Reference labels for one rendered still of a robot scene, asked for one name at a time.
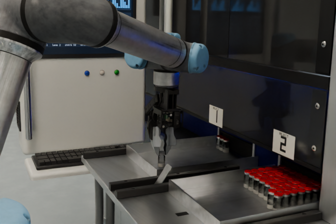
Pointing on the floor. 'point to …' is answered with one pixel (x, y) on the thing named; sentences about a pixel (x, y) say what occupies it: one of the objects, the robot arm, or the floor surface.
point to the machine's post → (330, 150)
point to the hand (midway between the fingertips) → (161, 150)
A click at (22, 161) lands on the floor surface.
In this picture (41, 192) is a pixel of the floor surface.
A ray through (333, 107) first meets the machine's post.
